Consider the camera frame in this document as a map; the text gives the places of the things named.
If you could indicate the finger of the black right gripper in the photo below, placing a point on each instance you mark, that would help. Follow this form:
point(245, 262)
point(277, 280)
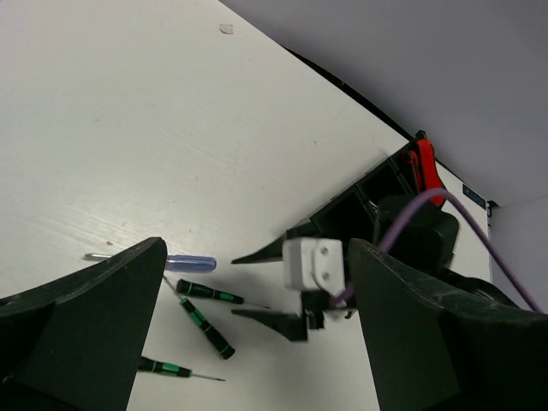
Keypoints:
point(270, 253)
point(289, 325)

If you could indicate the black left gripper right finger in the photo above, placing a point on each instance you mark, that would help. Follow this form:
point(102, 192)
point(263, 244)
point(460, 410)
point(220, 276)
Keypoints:
point(432, 346)

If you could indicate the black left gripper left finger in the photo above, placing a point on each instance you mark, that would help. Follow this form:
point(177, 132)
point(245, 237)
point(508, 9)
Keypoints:
point(75, 343)

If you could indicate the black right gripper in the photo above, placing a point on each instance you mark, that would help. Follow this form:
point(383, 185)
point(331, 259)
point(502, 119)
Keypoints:
point(425, 243)

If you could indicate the green black precision screwdriver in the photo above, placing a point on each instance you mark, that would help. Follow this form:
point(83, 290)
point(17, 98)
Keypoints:
point(201, 291)
point(214, 337)
point(169, 369)

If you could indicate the red utility knife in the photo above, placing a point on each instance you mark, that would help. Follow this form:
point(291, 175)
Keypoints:
point(420, 159)

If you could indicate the blue red screwdriver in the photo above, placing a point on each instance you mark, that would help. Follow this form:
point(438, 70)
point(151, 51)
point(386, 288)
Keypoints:
point(175, 262)

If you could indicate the blue table label right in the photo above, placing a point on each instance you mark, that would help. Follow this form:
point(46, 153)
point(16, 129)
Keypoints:
point(475, 197)

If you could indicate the black three-compartment bin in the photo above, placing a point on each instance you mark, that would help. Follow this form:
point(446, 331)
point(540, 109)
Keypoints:
point(352, 213)

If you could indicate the small white tape scrap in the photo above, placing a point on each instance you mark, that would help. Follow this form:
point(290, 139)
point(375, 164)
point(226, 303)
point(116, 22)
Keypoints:
point(226, 29)

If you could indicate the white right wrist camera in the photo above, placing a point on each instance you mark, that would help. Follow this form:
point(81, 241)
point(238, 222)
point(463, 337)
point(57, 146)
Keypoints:
point(312, 264)

